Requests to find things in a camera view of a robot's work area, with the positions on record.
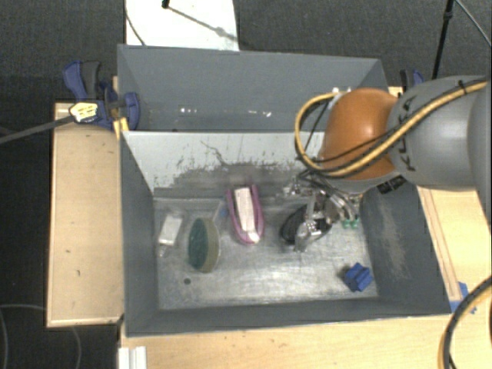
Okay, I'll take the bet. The black oval object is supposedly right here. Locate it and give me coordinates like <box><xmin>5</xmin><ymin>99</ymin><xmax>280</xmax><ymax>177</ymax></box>
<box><xmin>279</xmin><ymin>204</ymin><xmax>334</xmax><ymax>246</ymax></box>

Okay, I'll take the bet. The grey metal bin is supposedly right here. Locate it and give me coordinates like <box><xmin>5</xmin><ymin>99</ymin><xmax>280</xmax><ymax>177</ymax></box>
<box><xmin>116</xmin><ymin>44</ymin><xmax>453</xmax><ymax>338</ymax></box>

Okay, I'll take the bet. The blue ridged block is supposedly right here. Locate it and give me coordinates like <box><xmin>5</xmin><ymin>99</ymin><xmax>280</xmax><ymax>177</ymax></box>
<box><xmin>343</xmin><ymin>262</ymin><xmax>374</xmax><ymax>293</ymax></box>

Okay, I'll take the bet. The green and yellow round sponge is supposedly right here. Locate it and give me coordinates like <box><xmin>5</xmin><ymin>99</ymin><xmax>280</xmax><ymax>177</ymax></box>
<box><xmin>187</xmin><ymin>217</ymin><xmax>221</xmax><ymax>274</ymax></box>

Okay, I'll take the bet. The clear glass bottle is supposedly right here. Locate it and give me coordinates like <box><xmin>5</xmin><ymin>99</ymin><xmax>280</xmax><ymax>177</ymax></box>
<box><xmin>157</xmin><ymin>212</ymin><xmax>185</xmax><ymax>258</ymax></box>

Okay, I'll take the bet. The pale wood board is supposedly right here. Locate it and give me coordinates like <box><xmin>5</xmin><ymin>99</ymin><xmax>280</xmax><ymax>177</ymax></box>
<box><xmin>46</xmin><ymin>101</ymin><xmax>126</xmax><ymax>328</ymax></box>

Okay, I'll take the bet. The black cylinder on white bracket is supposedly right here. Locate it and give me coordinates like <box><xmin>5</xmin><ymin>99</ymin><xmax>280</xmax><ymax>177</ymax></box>
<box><xmin>377</xmin><ymin>177</ymin><xmax>406</xmax><ymax>196</ymax></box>

